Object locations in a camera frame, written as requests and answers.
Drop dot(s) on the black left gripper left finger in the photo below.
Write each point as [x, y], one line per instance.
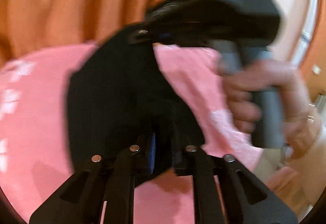
[104, 193]

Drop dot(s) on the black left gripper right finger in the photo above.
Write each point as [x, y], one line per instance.
[224, 190]

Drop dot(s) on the black garment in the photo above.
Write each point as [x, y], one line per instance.
[120, 95]

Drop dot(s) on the person's right hand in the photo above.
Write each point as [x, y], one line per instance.
[302, 123]

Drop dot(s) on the pink fleece blanket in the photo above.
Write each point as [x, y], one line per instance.
[34, 161]

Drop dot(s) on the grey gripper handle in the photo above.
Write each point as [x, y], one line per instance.
[268, 131]

